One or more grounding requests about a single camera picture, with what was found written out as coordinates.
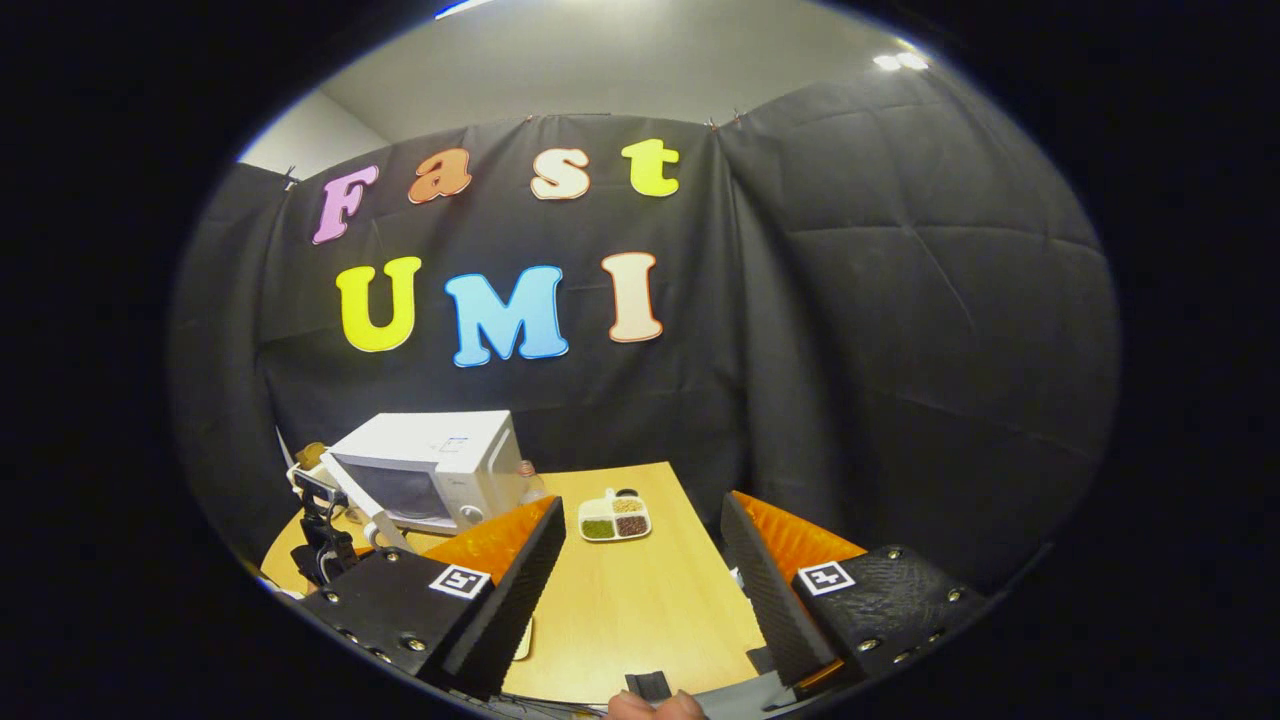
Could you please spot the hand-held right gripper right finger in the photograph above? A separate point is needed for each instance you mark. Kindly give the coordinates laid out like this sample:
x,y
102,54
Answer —
x,y
770,600

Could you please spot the white divided dish of beans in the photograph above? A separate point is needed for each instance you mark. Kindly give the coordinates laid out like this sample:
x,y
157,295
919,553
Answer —
x,y
614,518

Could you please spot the clear red label plastic bottle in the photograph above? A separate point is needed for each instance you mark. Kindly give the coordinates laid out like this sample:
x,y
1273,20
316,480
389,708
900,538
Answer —
x,y
530,482

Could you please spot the twin tube ceiling light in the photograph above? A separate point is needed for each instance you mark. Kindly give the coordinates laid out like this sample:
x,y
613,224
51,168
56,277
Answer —
x,y
900,62

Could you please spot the white toaster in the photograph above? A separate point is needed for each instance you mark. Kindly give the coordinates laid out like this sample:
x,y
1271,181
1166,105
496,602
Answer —
x,y
305,477

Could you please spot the brown bread slice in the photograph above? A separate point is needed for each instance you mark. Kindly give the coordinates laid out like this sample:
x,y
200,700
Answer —
x,y
310,454

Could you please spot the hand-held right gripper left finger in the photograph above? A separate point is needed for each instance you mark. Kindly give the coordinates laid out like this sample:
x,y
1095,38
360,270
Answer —
x,y
520,600

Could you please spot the white microwave oven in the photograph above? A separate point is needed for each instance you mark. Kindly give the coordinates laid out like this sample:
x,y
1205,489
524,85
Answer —
x,y
450,450

